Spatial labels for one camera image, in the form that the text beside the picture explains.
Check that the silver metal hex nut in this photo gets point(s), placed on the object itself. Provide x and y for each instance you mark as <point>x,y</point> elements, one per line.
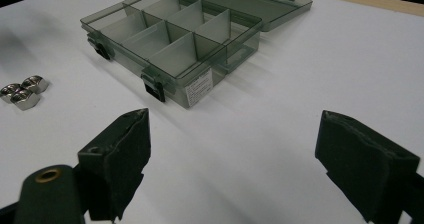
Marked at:
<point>25,99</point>
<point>8,91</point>
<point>35,83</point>

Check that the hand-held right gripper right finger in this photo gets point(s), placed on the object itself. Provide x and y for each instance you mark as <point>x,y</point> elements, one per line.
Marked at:
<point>360,164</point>

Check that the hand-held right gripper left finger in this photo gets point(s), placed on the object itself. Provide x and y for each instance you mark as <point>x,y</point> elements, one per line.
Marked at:
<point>116,157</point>

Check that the grey clear plastic compartment box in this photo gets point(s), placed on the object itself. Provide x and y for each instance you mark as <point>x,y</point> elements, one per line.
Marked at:
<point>173,55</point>

